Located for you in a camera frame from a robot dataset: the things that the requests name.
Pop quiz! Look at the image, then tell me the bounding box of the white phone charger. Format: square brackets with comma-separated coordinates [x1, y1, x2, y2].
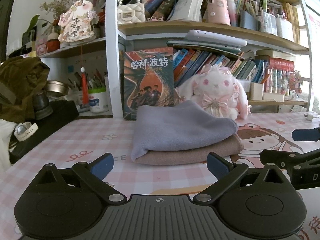
[304, 112, 320, 122]

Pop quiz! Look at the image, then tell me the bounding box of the white pen holder cup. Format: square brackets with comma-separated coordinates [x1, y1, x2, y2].
[88, 87, 108, 113]

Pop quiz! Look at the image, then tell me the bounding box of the white wrist watch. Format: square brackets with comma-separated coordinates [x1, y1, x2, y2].
[14, 122, 39, 141]

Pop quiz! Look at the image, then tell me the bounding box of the pink bunny plush toy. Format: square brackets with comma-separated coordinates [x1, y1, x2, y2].
[176, 64, 251, 120]

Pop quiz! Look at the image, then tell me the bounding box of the red tassel charm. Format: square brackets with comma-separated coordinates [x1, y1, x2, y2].
[81, 67, 88, 105]

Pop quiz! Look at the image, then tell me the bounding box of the metal bowl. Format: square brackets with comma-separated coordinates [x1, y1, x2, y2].
[44, 80, 69, 96]

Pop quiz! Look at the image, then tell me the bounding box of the white garment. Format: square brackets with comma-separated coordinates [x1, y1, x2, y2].
[0, 119, 16, 173]

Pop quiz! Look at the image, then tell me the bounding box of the Harry Potter book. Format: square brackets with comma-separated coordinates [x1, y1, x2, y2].
[123, 47, 174, 120]

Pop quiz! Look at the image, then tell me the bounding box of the white wooden bookshelf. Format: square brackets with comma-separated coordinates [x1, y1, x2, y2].
[105, 0, 313, 119]

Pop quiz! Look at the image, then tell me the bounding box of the olive green garment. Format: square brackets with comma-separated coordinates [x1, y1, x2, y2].
[1, 56, 50, 123]

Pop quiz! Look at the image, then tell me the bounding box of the white tablet on shelf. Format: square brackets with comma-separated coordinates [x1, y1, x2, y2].
[185, 29, 247, 48]

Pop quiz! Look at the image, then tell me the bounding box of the pink bunny sign ornament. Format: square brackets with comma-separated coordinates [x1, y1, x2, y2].
[58, 0, 97, 45]

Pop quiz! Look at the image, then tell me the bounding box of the pink cylinder container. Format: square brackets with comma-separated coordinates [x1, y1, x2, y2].
[207, 0, 231, 25]

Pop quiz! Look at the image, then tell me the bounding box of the white pearl handle purse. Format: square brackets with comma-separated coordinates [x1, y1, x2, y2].
[117, 0, 146, 25]

